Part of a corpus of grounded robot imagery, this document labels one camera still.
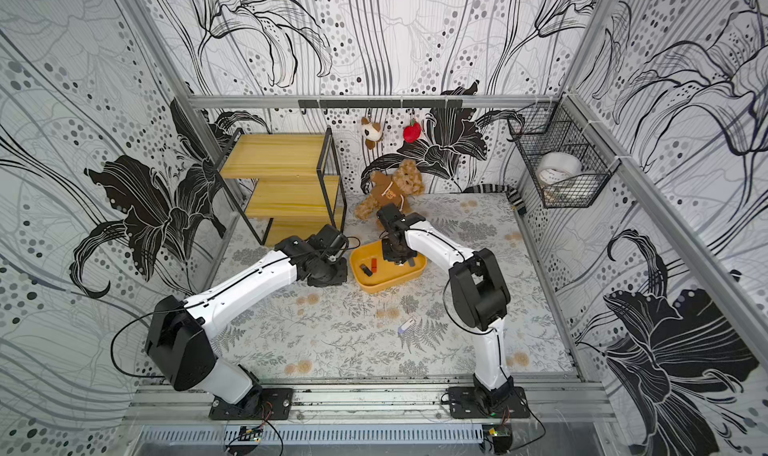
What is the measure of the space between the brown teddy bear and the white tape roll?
18.0 inches

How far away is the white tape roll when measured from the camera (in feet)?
2.36

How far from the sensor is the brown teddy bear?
3.60 feet
